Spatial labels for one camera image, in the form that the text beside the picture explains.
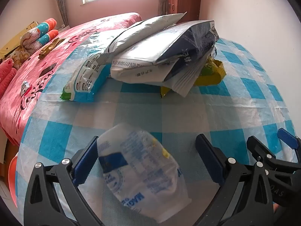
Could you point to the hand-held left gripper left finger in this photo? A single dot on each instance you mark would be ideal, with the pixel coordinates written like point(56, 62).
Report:
point(83, 162)

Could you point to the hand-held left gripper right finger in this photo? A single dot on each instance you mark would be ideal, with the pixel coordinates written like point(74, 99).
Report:
point(208, 159)

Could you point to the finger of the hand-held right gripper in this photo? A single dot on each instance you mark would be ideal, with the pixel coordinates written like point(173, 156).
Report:
point(258, 148)
point(286, 137)

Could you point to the white milk pouch blue print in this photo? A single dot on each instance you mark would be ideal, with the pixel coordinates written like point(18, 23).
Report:
point(141, 169)

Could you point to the yellow green snack packet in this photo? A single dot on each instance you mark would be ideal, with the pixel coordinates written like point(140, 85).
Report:
point(211, 75)

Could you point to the grey wet wipes pack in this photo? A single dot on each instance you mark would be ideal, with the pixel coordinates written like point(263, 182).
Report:
point(145, 28)

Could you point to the orange stool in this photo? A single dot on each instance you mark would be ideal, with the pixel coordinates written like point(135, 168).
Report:
point(12, 179)

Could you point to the blue checked tablecloth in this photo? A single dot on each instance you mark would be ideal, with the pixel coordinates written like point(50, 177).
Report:
point(141, 113)

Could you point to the white blue plastic packet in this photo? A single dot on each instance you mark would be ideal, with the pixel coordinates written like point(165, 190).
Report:
point(87, 77)

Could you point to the small silver wrapper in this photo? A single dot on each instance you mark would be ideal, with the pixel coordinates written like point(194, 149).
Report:
point(25, 87)

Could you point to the black phone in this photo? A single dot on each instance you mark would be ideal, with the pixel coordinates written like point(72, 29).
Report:
point(48, 69)

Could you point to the pink folded blankets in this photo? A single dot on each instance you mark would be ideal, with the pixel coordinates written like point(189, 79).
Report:
point(7, 77)

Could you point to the brown cloth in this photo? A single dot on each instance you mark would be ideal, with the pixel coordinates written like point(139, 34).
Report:
point(49, 48)

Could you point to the floral pillow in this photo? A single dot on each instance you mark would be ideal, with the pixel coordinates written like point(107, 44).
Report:
point(18, 57)

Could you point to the pink script pillow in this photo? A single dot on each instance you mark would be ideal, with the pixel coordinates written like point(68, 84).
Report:
point(6, 64)

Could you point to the bed with pink sheet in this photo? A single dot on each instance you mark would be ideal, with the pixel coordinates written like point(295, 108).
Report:
point(77, 31)

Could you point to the wooden wardrobe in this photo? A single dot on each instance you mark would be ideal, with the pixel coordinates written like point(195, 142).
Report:
point(185, 2)

